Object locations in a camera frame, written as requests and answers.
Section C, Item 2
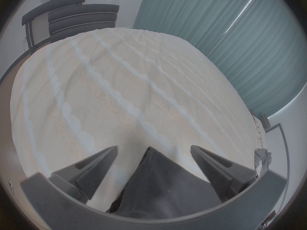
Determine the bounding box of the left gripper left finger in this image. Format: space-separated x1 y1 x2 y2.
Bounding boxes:
50 146 118 200

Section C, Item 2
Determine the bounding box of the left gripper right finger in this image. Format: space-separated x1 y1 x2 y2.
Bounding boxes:
191 145 256 203

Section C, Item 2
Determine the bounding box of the black T-shirt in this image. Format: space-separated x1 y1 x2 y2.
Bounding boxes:
106 146 222 220

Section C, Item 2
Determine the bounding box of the pile of clothes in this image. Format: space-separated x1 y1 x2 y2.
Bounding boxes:
254 148 272 177

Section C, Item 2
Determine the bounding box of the bed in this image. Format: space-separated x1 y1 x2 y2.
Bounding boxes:
10 27 287 219

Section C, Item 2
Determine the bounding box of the white printed pillow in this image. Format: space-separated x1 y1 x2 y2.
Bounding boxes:
251 115 268 150

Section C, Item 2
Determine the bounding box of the grey bedside table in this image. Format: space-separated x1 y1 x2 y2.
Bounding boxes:
249 109 269 129

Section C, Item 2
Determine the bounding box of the blue-green curtain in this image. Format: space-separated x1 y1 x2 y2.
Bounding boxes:
204 0 307 115
133 0 263 51

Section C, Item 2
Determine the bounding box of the dark grey chest of drawers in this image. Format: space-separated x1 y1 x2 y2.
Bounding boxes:
22 0 119 54

